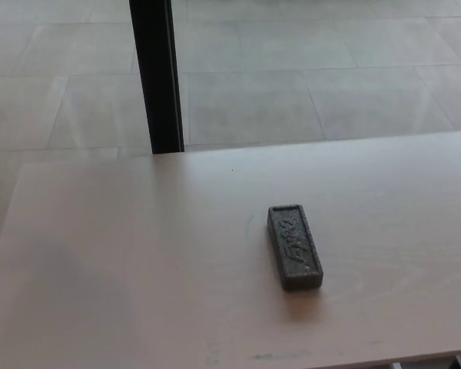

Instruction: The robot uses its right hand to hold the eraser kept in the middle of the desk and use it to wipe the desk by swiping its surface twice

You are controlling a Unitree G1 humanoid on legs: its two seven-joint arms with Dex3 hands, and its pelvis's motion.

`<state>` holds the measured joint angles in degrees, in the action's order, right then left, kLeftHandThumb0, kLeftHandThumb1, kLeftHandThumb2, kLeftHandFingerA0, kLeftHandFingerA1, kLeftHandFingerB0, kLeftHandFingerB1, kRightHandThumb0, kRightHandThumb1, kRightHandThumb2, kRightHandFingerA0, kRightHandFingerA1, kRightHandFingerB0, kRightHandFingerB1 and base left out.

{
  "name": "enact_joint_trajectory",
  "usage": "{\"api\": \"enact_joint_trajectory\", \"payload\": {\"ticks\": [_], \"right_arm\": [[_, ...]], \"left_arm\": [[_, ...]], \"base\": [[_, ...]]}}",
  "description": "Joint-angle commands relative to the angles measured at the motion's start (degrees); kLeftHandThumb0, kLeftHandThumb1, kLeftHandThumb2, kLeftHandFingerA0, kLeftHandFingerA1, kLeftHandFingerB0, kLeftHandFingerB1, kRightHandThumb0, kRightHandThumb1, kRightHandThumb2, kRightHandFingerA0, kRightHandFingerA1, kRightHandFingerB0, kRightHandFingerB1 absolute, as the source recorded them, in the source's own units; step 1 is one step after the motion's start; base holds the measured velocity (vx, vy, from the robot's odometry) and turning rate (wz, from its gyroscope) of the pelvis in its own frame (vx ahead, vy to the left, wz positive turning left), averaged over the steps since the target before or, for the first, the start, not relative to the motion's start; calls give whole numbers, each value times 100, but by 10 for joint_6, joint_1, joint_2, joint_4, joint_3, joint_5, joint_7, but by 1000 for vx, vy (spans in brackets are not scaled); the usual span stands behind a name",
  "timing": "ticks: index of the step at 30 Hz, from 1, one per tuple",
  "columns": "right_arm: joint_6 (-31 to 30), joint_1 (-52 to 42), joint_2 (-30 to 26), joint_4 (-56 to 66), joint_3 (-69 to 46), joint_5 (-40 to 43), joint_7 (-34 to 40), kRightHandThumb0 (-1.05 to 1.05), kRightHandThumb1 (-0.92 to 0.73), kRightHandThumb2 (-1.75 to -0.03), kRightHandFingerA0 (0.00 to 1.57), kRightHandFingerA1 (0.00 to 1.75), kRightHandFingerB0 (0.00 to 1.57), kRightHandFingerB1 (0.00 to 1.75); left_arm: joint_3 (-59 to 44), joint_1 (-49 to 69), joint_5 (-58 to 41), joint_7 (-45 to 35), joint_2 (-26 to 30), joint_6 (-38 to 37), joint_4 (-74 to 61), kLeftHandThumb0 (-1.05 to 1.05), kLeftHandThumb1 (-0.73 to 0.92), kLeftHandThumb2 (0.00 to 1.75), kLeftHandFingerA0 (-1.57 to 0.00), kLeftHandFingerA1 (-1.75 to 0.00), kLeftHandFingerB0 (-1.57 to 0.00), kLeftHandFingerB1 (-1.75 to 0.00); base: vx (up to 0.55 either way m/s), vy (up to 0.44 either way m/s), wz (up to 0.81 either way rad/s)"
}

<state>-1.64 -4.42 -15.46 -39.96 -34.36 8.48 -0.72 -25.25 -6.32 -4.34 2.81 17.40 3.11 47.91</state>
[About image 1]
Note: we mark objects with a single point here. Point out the dark grey embossed eraser block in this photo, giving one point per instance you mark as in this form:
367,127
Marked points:
296,250

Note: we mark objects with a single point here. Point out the black vertical metal post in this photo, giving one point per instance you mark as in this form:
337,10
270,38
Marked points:
157,77

